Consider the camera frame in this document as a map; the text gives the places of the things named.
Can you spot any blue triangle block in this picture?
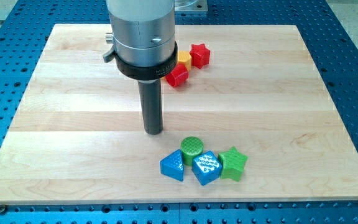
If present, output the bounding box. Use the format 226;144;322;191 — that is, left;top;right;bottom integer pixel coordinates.
160;149;184;182

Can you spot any red star block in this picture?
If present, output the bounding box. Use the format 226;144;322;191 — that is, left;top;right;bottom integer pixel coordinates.
190;44;211;69

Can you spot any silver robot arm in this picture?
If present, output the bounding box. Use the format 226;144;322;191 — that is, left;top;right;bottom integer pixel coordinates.
103;0;178;135

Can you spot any green star block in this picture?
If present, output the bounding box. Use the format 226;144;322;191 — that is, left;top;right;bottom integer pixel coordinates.
218;146;248;182

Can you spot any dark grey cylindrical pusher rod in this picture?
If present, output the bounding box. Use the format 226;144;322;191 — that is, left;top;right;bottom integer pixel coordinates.
138;79;163;135

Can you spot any blue cube block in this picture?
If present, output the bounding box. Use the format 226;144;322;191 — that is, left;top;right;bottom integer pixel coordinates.
192;151;223;185

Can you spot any green cylinder block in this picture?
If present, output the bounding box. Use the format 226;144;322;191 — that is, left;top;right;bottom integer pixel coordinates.
180;136;204;166

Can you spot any red cylinder block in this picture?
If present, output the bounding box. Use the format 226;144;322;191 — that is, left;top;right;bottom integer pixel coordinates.
165;63;189;87

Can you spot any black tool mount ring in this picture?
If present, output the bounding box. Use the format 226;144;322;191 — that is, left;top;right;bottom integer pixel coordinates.
114;42;178;81

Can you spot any yellow hexagon block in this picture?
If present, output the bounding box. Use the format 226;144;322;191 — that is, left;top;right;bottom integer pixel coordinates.
178;50;192;72

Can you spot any light wooden board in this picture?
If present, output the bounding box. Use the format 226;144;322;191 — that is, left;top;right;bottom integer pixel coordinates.
0;24;358;205

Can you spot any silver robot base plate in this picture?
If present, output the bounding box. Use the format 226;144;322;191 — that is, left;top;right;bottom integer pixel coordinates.
175;0;208;12

